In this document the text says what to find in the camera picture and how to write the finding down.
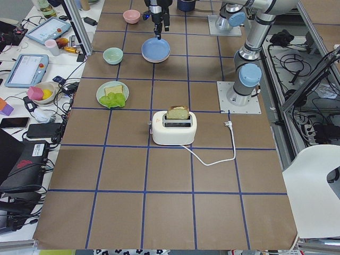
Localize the far teach pendant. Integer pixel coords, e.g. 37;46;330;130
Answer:
25;17;71;45

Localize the blue plate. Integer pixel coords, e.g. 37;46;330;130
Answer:
141;38;170;60

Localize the near teach pendant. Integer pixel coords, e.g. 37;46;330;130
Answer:
4;54;49;88

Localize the teach pendant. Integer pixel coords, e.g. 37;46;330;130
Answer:
4;54;49;88
25;17;71;45

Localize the pink bowl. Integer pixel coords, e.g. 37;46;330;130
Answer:
123;10;141;24

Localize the black smartphone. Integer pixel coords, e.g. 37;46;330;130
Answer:
1;117;30;129

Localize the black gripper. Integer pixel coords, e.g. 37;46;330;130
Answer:
142;0;172;40

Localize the dark blue saucepan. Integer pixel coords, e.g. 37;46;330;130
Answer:
177;0;196;12

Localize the white chair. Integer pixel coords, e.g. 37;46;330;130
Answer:
283;144;339;239

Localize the bread slice on plate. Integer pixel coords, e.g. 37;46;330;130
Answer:
105;85;123;96

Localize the aluminium frame post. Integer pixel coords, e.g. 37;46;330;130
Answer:
62;0;93;56

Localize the white fruit bowl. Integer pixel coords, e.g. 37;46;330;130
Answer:
27;81;58;106

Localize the white toaster cable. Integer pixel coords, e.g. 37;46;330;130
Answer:
180;121;237;167

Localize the bread slice in toaster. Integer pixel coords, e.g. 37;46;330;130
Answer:
166;106;189;120

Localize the black power adapter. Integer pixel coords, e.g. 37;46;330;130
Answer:
83;17;98;26

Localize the green plate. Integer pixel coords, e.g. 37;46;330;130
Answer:
96;81;129;105

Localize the pink plate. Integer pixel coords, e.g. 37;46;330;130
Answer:
142;54;169;63

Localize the pink cup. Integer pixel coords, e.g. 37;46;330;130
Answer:
44;39;60;56

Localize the purple toy block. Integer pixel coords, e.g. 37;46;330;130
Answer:
0;98;14;116

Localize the green bowl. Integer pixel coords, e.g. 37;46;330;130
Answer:
103;47;123;65

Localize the green lettuce leaf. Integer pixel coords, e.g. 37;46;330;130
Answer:
99;92;126;108

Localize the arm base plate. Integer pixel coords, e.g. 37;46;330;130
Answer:
208;15;242;37
217;81;261;114

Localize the white toaster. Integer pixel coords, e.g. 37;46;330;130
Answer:
151;110;197;146

